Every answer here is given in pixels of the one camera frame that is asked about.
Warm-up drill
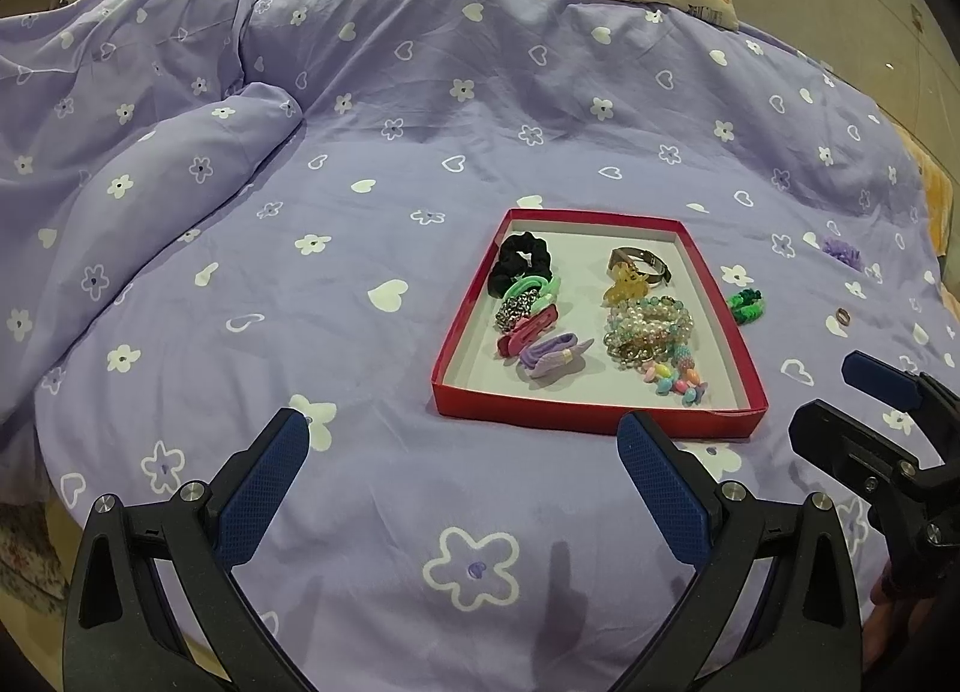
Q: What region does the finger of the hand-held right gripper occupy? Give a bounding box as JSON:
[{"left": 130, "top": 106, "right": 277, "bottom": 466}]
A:
[
  {"left": 841, "top": 351, "right": 960, "bottom": 454},
  {"left": 789, "top": 398, "right": 960, "bottom": 599}
]

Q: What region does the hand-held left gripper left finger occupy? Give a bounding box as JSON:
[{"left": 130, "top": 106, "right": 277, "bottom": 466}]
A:
[{"left": 62, "top": 407, "right": 317, "bottom": 692}]

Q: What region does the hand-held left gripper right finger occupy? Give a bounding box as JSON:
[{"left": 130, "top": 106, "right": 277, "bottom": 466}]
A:
[{"left": 604, "top": 411, "right": 875, "bottom": 692}]

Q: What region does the red cardboard box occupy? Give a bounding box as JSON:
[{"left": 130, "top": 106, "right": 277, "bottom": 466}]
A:
[{"left": 430, "top": 208, "right": 770, "bottom": 441}]

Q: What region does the green knitted hair clip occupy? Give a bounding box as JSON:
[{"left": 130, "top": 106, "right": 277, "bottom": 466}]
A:
[{"left": 726, "top": 287, "right": 770, "bottom": 325}]

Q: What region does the white pearl bracelet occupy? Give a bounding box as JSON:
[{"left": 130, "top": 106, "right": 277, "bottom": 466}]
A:
[{"left": 604, "top": 296, "right": 695, "bottom": 372}]

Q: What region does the colourful glass bead bracelet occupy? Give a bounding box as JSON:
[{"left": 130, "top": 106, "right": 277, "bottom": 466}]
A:
[{"left": 626, "top": 293, "right": 695, "bottom": 333}]

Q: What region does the yellow claw hair clip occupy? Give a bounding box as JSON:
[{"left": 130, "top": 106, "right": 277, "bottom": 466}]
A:
[{"left": 602, "top": 268, "right": 650, "bottom": 307}]

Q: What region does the pink hair clip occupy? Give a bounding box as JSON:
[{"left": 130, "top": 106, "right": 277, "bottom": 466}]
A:
[{"left": 496, "top": 305, "right": 562, "bottom": 360}]

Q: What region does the green hair tie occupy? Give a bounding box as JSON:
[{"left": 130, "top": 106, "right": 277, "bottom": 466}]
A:
[{"left": 504, "top": 273, "right": 565, "bottom": 304}]

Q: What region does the purple flower hair accessory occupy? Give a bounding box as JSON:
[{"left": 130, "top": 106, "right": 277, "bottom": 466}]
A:
[{"left": 821, "top": 236, "right": 866, "bottom": 268}]

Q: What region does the yellow blanket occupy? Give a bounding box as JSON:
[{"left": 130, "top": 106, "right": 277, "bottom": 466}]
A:
[{"left": 896, "top": 129, "right": 960, "bottom": 267}]

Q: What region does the gold wrist watch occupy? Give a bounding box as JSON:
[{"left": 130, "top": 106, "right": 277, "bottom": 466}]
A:
[{"left": 607, "top": 245, "right": 673, "bottom": 289}]

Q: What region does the speckled grey hair clip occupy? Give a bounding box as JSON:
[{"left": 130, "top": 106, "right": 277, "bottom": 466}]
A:
[{"left": 495, "top": 290, "right": 560, "bottom": 334}]

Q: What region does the purple floral duvet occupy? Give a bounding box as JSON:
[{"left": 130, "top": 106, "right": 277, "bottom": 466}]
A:
[{"left": 0, "top": 0, "right": 960, "bottom": 692}]

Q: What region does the floral patterned cloth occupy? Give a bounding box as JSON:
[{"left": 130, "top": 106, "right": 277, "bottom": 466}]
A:
[{"left": 0, "top": 497, "right": 73, "bottom": 612}]

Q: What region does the black scrunchie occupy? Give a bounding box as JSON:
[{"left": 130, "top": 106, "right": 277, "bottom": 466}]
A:
[{"left": 487, "top": 232, "right": 553, "bottom": 300}]

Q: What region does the pastel bead bracelet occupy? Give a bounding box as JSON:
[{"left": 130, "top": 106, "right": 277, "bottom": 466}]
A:
[{"left": 641, "top": 343, "right": 710, "bottom": 409}]

